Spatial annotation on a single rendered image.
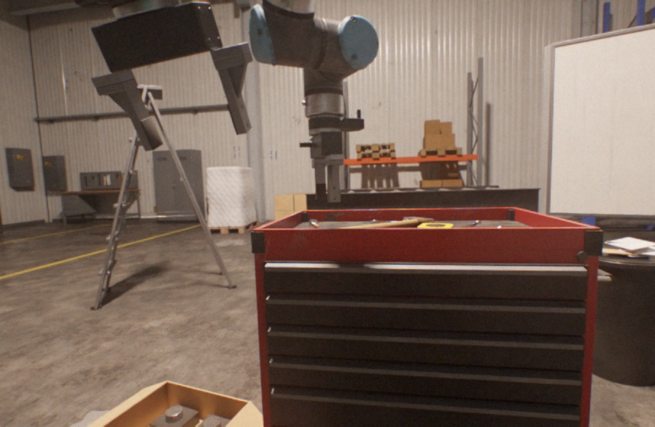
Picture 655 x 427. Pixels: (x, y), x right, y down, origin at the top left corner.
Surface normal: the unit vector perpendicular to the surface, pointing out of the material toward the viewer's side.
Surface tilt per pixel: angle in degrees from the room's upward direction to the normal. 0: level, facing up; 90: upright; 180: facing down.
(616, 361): 94
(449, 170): 90
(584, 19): 90
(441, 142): 90
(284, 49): 131
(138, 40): 113
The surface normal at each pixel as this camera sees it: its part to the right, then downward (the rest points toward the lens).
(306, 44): 0.41, 0.50
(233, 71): -0.08, 0.49
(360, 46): 0.51, 0.07
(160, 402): 0.93, 0.01
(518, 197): -0.11, 0.11
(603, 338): -0.86, 0.14
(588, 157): -0.56, 0.10
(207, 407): -0.37, 0.11
